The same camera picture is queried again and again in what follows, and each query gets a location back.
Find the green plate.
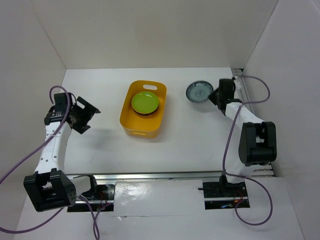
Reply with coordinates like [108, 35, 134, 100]
[131, 91, 160, 113]

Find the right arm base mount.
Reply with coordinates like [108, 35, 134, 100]
[198, 175, 250, 210]

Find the aluminium rail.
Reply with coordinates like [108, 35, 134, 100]
[231, 74, 271, 177]
[64, 170, 273, 181]

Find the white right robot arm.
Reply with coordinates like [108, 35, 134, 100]
[208, 78, 277, 196]

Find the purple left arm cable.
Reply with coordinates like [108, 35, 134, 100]
[0, 85, 106, 240]

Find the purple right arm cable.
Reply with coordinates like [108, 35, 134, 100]
[221, 75, 273, 226]

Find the yellow plastic bin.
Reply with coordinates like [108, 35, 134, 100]
[119, 80, 167, 138]

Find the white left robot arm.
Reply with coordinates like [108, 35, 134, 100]
[23, 92, 100, 212]

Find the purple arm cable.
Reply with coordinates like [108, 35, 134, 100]
[0, 85, 106, 240]
[221, 75, 273, 226]

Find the aluminium rail front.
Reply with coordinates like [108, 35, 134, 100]
[64, 170, 273, 181]

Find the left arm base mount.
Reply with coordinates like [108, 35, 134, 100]
[67, 174, 116, 213]

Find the blue patterned plate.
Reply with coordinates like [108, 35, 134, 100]
[185, 80, 214, 103]

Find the aluminium rail right side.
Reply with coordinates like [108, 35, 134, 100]
[231, 74, 271, 177]

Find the black plate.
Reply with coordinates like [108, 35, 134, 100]
[133, 110, 157, 117]

